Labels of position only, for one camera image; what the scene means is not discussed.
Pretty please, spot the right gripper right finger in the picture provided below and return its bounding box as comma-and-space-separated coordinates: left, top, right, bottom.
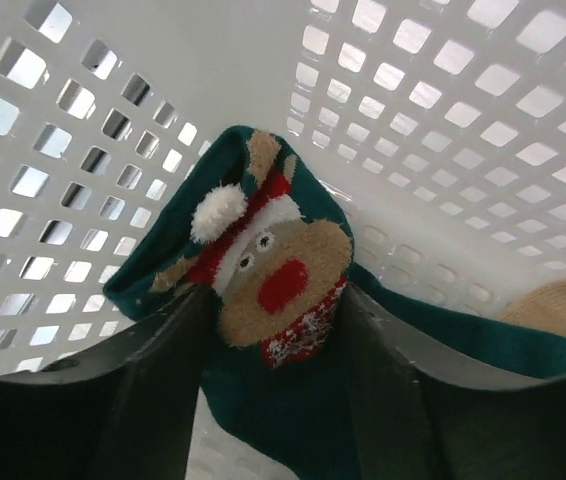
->
340, 286, 566, 479

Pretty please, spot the teal sock with reindeer patch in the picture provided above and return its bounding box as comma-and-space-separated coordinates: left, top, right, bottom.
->
103, 125, 566, 479

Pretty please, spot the white plastic basket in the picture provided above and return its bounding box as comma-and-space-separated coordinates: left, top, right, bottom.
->
0, 1, 566, 479

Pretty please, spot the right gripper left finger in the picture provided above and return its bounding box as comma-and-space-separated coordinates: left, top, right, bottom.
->
0, 289, 209, 479

